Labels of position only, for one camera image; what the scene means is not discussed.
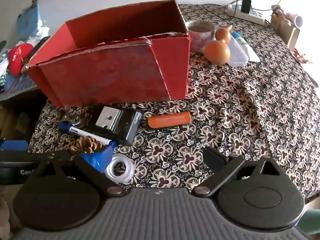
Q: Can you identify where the wooden box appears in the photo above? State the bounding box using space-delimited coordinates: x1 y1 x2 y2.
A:
269 12 300 52

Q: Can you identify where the blue pouch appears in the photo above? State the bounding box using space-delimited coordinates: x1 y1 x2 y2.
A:
16 0 41 37

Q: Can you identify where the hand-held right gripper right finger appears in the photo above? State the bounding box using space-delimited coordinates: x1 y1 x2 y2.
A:
191 146 284 198

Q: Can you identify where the clear tape roll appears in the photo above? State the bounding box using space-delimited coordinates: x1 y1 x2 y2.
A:
104 156 136 183

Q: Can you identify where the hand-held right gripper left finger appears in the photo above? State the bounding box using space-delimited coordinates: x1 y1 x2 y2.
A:
36 146 127 197

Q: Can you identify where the red plush toy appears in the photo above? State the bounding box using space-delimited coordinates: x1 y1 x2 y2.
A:
7 43 34 75

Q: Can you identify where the floral patterned tablecloth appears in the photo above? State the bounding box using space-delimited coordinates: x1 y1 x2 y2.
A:
27 4 320 203

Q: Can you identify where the brown cardboard carton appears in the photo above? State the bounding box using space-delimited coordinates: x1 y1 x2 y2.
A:
0 90 48 143

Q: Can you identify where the clear plastic case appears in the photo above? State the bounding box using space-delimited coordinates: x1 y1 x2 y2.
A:
227 37 249 67

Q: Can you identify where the white power strip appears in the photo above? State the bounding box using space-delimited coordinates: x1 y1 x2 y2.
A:
227 3 266 25

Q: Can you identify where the white and blue tube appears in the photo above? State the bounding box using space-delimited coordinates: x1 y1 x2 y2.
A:
230 31 261 63

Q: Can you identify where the orange tube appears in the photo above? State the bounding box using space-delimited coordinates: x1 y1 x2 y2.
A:
147 112 191 130

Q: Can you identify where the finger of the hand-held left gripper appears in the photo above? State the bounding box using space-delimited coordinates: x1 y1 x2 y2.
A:
0 140 77 163

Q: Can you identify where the small brown onion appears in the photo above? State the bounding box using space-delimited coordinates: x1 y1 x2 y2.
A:
215 26 233 43

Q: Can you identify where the black charger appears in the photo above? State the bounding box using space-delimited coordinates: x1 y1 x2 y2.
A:
241 0 252 14

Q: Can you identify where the black electronic device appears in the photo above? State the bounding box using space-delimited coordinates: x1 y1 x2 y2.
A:
86 106 143 146

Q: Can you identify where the large brown pine cone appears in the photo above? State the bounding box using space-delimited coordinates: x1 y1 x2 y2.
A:
69 135 103 154

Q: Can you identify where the white cup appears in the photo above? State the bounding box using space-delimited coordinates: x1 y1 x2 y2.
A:
286 12 304 28

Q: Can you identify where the blue checkered cloth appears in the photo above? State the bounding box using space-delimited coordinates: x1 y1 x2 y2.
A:
0 74 39 100

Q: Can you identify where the large brown onion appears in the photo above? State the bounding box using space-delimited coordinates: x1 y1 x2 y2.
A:
204 40 231 65

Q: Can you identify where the pink patterned bowl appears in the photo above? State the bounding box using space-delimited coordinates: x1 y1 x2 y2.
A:
185 19 216 53

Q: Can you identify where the red cardboard box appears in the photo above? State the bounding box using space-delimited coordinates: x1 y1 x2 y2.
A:
26 0 192 108

